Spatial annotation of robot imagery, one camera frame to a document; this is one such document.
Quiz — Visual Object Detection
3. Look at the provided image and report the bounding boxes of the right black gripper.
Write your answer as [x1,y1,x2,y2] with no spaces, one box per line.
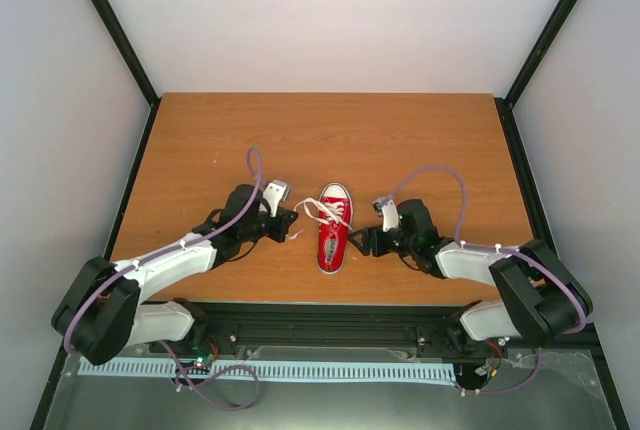
[349,224,418,256]

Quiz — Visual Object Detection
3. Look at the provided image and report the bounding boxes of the red canvas sneaker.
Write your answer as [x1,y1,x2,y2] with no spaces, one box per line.
[317,183,353,274]

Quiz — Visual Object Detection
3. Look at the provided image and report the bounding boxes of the white shoelace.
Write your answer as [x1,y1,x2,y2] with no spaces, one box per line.
[293,197,352,230]

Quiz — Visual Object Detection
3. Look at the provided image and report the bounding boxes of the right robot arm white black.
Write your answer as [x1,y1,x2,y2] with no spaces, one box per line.
[349,198,593,347]

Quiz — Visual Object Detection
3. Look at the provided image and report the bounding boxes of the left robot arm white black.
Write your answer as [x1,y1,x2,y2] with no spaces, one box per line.
[51,180,298,365]

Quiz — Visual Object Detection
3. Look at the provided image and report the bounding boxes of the green lit circuit board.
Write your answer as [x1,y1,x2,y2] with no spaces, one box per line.
[187,339,219,374]

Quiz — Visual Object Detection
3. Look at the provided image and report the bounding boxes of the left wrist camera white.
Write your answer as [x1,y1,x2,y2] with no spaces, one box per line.
[262,180,291,217]

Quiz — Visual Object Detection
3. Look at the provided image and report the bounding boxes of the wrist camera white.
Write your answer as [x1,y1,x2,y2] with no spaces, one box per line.
[262,180,291,217]
[372,195,400,232]

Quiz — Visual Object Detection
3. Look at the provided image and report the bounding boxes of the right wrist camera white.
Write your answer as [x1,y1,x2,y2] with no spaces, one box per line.
[372,195,400,232]

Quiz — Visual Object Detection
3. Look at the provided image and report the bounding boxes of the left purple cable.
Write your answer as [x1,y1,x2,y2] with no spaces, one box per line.
[62,146,266,356]

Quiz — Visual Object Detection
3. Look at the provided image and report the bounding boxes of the black aluminium rail base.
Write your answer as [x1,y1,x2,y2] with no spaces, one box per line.
[124,303,596,391]

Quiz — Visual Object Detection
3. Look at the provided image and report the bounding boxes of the light blue cable duct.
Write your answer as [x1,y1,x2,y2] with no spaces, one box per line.
[77,357,456,386]

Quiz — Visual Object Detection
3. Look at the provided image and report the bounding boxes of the left black frame post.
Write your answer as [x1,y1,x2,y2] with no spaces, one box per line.
[90,0,161,109]

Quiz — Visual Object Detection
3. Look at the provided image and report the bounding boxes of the black frame post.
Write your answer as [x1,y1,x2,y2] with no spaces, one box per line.
[90,0,161,109]
[503,0,609,107]

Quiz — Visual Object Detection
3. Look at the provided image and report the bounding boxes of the right black frame post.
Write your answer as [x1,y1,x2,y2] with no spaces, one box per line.
[503,0,609,107]

